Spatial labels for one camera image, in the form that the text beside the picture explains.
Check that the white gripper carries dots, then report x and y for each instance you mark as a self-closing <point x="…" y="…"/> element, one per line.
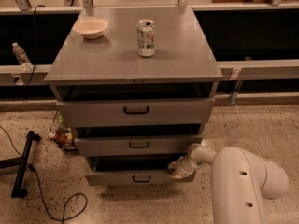
<point x="185" y="168"/>

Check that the grey bottom drawer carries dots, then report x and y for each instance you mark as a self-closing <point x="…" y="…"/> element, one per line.
<point x="132" y="170"/>

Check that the grey drawer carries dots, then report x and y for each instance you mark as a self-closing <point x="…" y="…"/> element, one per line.
<point x="135" y="112"/>
<point x="135" y="145"/>
<point x="132" y="170"/>

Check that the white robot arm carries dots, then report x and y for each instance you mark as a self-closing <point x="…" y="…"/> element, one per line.
<point x="240" y="182"/>

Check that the grey middle drawer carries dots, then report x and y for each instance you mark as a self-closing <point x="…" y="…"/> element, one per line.
<point x="135" y="145"/>

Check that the grey top drawer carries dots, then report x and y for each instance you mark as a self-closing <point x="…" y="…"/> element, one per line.
<point x="135" y="112"/>

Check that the grey drawer cabinet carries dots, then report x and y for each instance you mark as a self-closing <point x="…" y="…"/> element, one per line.
<point x="110" y="69"/>

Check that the orange snack bag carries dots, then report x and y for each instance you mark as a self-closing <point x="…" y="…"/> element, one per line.
<point x="61" y="137"/>

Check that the grey metal railing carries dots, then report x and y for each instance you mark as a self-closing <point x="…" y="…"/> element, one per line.
<point x="251" y="70"/>

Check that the white green soda can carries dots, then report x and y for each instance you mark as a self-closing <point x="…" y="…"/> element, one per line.
<point x="145" y="31"/>

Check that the black stand leg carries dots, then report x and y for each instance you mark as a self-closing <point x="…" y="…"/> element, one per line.
<point x="21" y="162"/>

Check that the beige bowl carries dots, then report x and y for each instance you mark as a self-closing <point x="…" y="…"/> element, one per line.
<point x="91" y="28"/>

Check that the clear plastic water bottle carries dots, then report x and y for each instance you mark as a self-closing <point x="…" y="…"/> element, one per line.
<point x="22" y="57"/>

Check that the metal clamp bracket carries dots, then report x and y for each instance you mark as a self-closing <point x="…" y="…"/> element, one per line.
<point x="235" y="84"/>

